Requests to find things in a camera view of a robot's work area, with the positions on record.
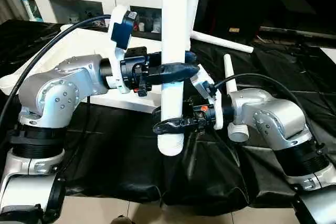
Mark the white plastic table top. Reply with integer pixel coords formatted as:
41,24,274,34
0,24,163,114

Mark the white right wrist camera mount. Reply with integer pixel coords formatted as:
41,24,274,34
190,66,224,130

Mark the white flat side panel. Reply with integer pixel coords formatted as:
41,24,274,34
321,47,336,65

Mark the black work surface mat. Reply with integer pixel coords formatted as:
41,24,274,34
0,18,336,217

